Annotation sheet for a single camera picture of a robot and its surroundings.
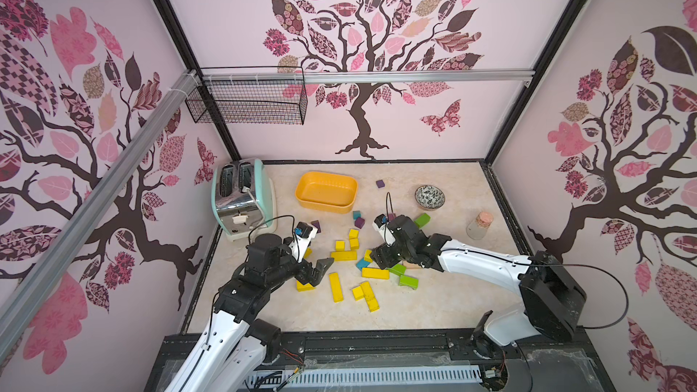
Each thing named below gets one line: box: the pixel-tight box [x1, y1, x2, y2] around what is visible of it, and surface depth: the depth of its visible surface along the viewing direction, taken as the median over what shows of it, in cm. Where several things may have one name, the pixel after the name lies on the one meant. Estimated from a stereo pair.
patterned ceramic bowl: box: [414, 185, 446, 211], surface depth 108 cm
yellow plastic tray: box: [294, 171, 359, 215], surface depth 112 cm
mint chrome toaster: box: [211, 157, 278, 243], surface depth 91 cm
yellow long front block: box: [359, 281, 381, 313], surface depth 84 cm
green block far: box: [413, 212, 432, 229], surface depth 103 cm
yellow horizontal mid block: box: [331, 250, 358, 262], surface depth 93 cm
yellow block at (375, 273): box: [361, 267, 392, 280], surface depth 89 cm
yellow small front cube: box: [351, 285, 364, 302], surface depth 83 cm
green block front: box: [399, 274, 420, 291], surface depth 87 cm
